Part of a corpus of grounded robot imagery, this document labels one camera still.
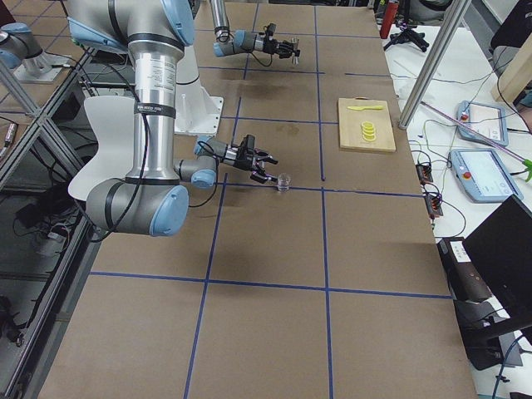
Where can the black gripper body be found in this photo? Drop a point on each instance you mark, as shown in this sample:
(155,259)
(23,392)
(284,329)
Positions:
(242,161)
(271,45)

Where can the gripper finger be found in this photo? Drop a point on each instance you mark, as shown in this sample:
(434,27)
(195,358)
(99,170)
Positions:
(264,156)
(292,43)
(260,175)
(284,53)

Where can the steel jigger measuring cup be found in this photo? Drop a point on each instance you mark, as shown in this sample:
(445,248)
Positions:
(295,50)

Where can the clear glass cup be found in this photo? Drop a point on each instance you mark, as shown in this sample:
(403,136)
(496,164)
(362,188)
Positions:
(284,181)

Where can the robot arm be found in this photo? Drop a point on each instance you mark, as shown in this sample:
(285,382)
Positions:
(155,143)
(228,43)

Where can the wooden cutting board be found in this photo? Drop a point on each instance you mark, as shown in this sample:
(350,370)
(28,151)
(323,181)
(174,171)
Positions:
(350,129)

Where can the yellow plastic knife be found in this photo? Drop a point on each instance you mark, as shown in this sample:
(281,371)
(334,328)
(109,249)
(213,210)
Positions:
(365,108)

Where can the red bottle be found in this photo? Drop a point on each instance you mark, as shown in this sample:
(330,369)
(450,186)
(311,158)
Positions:
(389,18)

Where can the white plastic chair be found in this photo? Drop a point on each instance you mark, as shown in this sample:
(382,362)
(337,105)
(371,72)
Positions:
(112,121)

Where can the circuit board far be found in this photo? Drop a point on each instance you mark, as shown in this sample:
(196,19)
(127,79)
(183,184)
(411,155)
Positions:
(424,173)

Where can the circuit board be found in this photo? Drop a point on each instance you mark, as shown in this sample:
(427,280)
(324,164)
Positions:
(433,205)
(424,173)

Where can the circuit board near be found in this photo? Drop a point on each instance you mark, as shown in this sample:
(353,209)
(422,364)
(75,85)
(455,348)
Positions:
(433,205)

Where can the teach pendant far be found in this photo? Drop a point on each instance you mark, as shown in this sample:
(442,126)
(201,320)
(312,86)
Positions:
(487,120)

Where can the teach pendant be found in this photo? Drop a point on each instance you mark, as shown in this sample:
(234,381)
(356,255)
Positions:
(483,176)
(487,120)

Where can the teach pendant near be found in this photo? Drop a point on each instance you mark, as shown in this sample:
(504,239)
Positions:
(483,176)

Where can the black box device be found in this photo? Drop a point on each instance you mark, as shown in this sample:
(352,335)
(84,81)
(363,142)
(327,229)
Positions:
(463,277)

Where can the black monitor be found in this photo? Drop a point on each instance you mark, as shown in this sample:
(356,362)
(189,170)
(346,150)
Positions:
(500,249)

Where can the metal rod green tip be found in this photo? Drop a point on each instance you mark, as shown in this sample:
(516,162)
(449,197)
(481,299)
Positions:
(525,162)

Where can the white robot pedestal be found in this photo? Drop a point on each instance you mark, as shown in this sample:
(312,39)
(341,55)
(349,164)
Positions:
(197,112)

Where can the aluminium frame post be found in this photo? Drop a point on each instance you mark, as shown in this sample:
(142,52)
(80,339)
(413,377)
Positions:
(443,38)

